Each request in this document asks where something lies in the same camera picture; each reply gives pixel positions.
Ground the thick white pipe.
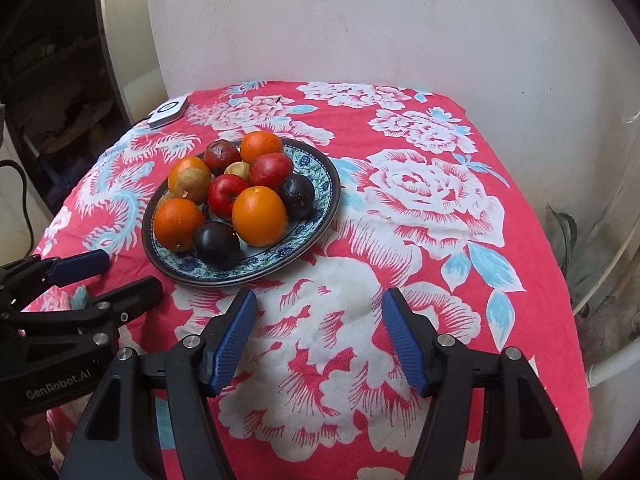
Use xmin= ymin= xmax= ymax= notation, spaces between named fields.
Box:
xmin=589 ymin=342 xmax=640 ymax=387

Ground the wrinkled brown-red apple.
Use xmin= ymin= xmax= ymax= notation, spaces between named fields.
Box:
xmin=203 ymin=141 xmax=241 ymax=173

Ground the shiny red apple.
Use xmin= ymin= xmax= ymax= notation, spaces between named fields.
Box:
xmin=207 ymin=175 xmax=246 ymax=221

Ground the dull red apple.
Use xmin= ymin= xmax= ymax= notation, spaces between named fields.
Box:
xmin=250 ymin=153 xmax=294 ymax=192

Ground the red floral tablecloth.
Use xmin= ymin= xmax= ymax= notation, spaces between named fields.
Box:
xmin=32 ymin=80 xmax=593 ymax=480

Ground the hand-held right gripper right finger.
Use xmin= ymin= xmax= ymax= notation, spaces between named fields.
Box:
xmin=381 ymin=287 xmax=583 ymax=480

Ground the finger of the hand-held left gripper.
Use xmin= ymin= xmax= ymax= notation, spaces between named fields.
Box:
xmin=0 ymin=276 xmax=163 ymax=346
xmin=0 ymin=249 xmax=111 ymax=306

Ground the small dark orange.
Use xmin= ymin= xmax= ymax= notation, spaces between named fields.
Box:
xmin=240 ymin=131 xmax=284 ymax=166

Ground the dark purple plum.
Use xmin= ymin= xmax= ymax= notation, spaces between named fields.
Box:
xmin=194 ymin=222 xmax=242 ymax=270
xmin=278 ymin=174 xmax=316 ymax=220

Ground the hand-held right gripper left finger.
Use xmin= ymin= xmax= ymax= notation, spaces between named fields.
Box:
xmin=57 ymin=288 xmax=258 ymax=480

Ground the thin white pipe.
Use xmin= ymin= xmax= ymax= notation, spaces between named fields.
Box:
xmin=572 ymin=225 xmax=640 ymax=317

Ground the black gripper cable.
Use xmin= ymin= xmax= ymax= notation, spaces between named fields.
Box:
xmin=0 ymin=160 xmax=35 ymax=241

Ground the blue patterned ceramic plate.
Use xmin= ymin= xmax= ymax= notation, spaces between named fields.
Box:
xmin=142 ymin=138 xmax=342 ymax=287

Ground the white square device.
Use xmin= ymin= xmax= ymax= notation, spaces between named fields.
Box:
xmin=148 ymin=96 xmax=189 ymax=129

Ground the large yellowish orange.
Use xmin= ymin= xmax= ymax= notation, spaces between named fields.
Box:
xmin=167 ymin=156 xmax=208 ymax=201

